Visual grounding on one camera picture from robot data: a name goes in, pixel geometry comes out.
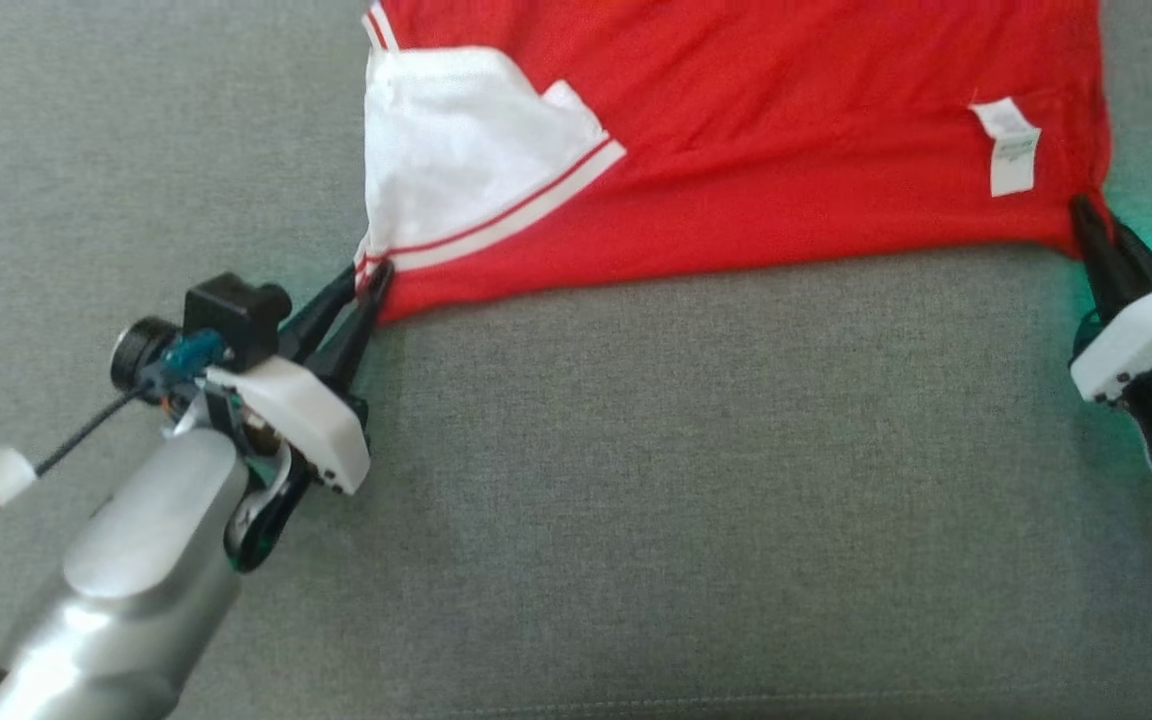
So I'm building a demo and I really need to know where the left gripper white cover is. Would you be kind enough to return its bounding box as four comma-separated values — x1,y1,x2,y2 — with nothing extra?
111,262,396,497

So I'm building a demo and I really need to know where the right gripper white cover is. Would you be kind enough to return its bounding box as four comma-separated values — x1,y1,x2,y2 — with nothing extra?
1068,195,1152,487

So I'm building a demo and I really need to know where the red white basketball jersey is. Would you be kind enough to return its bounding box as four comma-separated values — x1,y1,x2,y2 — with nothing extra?
354,0,1115,326

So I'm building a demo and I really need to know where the white tape tag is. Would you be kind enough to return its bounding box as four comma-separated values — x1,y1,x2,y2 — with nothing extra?
0,447,38,507

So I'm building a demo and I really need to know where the large grey sofa seat cushion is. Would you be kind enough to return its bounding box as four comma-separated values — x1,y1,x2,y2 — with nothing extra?
0,0,1152,720

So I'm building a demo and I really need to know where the black cable with teal plug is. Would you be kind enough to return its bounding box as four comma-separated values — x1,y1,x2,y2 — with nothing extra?
0,333,229,554

